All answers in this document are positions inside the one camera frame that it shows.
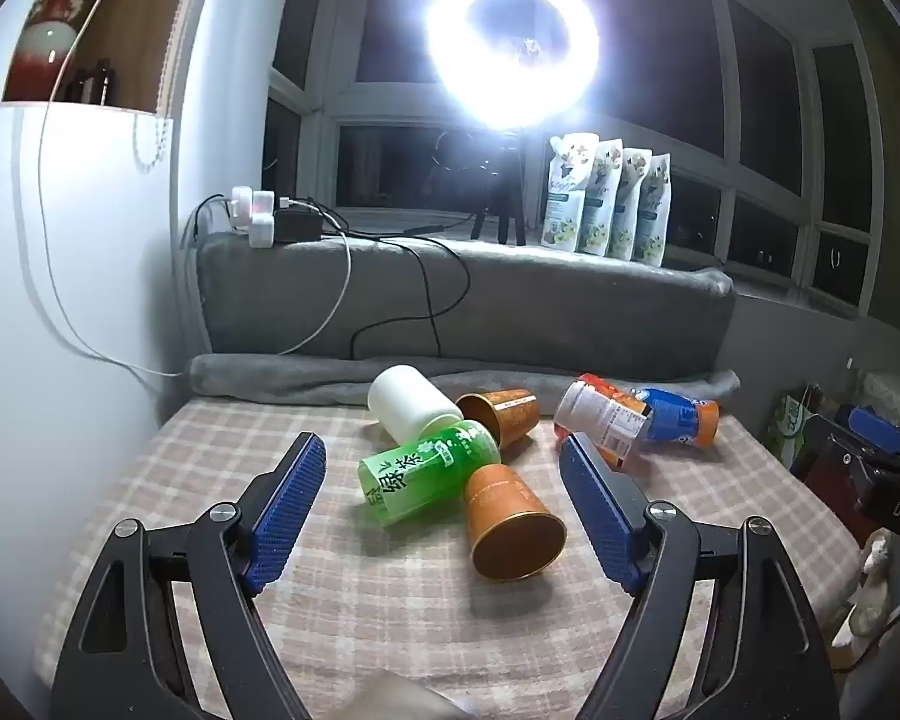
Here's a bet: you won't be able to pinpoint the white cup with red label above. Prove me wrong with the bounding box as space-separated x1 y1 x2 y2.
553 373 653 466

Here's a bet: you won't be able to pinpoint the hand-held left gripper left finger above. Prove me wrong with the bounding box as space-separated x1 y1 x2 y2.
49 431 327 720

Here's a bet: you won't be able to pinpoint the white green printed pouch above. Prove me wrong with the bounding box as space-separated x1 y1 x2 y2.
606 148 650 263
543 133 599 253
577 139 623 257
633 152 673 269

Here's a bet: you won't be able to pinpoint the white plastic cup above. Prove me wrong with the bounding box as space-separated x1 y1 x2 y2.
367 364 464 447

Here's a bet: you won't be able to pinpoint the red ceramic vase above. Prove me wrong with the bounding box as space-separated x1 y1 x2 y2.
3 0 107 103

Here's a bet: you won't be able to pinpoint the white bead cord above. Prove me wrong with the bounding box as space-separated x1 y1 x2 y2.
130 0 200 175

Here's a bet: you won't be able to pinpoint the black tripod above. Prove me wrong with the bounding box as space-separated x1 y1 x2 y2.
429 127 530 247

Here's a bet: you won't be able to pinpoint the dark bottles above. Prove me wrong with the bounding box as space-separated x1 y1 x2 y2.
66 58 115 105

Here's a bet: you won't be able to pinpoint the blue and orange cup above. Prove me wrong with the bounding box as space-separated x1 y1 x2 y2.
630 387 721 449

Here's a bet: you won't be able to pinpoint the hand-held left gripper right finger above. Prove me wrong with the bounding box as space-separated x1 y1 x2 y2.
559 433 845 720

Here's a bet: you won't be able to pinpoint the ring light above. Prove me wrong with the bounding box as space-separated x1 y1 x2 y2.
422 0 602 134

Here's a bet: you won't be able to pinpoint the green printed cup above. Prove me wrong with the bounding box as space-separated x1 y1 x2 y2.
357 421 503 527

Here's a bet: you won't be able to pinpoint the large orange paper cup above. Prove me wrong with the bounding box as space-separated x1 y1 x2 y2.
463 463 567 582

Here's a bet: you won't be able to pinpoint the grey cushion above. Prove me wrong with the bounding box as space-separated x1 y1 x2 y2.
195 229 737 383

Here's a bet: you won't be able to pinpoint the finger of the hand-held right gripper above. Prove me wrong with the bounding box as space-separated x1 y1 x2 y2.
846 405 900 457

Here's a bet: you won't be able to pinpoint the white plush toy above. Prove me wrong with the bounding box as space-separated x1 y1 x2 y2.
829 528 898 650

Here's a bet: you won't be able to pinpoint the plaid blanket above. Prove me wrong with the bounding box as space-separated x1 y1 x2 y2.
34 394 865 720

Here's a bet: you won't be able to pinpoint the black looped cable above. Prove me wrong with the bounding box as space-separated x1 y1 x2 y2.
319 221 472 361

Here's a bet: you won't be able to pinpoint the black straight cable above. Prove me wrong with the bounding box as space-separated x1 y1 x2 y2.
319 214 488 239

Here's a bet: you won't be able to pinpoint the green carton box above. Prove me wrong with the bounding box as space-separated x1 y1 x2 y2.
765 385 823 467

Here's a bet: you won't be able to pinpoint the black power adapter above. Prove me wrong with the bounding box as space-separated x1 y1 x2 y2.
272 210 321 244

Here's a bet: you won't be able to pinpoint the white framed window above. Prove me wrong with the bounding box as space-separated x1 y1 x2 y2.
264 0 880 317

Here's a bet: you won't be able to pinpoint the small orange paper cup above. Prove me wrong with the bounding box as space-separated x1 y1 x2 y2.
454 388 541 451

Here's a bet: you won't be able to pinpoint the short white cable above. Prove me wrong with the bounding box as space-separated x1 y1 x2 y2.
274 197 353 358

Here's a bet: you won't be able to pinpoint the long white cable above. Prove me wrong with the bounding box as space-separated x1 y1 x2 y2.
36 0 190 379

